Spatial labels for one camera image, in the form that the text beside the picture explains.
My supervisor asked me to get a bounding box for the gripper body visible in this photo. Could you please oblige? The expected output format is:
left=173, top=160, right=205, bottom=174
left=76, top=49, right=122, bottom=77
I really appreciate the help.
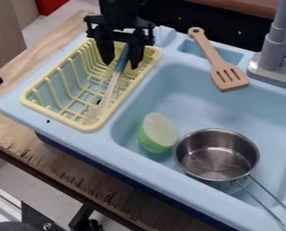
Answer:
left=82, top=14, right=158, bottom=47

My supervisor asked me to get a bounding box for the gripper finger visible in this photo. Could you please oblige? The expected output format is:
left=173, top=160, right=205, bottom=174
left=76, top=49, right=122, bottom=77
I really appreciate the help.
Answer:
left=125, top=28, right=148, bottom=70
left=93, top=24, right=116, bottom=67

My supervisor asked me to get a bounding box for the blue and cream pasta fork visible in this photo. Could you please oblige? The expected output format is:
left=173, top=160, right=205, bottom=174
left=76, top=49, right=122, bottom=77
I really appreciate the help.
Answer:
left=80, top=42, right=131, bottom=126

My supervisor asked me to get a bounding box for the dish rack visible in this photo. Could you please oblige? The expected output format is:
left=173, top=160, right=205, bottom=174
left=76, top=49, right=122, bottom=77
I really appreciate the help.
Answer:
left=18, top=37, right=165, bottom=134

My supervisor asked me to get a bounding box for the wooden spatula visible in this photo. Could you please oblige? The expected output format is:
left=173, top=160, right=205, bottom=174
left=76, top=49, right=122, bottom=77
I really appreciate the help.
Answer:
left=187, top=26, right=252, bottom=93

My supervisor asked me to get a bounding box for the green toy vegetable slice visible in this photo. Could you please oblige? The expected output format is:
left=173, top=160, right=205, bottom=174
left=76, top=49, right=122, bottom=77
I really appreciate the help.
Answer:
left=136, top=111, right=180, bottom=155

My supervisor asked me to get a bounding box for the toy sink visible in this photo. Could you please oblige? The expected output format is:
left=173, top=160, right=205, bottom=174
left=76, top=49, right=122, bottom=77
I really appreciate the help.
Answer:
left=0, top=24, right=286, bottom=231

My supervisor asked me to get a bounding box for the tap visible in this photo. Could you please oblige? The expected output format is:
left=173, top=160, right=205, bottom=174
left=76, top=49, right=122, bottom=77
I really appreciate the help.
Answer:
left=244, top=0, right=286, bottom=92

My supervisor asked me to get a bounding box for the silver pot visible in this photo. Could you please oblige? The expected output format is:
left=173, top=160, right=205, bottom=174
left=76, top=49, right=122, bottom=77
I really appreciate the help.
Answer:
left=172, top=127, right=286, bottom=229

